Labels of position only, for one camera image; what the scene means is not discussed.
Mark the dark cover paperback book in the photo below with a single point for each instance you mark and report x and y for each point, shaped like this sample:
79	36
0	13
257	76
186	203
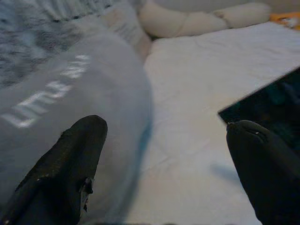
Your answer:
276	100

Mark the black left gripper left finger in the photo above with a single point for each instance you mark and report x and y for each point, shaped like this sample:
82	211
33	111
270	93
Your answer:
61	175

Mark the cream printed cushion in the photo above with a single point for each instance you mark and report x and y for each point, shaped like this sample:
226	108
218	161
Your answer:
122	28

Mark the grey velvet pillow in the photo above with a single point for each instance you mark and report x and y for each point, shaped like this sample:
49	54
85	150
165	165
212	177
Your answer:
112	82

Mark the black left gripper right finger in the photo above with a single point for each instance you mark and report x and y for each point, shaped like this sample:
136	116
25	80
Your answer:
269	178

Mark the cream plush bolster pillow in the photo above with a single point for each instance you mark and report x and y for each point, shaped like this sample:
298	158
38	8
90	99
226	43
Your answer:
175	23

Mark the white quilted mattress pad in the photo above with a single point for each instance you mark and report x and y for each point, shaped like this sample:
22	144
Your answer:
187	93

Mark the yellow cartoon egg blanket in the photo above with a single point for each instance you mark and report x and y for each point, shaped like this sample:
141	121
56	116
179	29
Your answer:
288	20

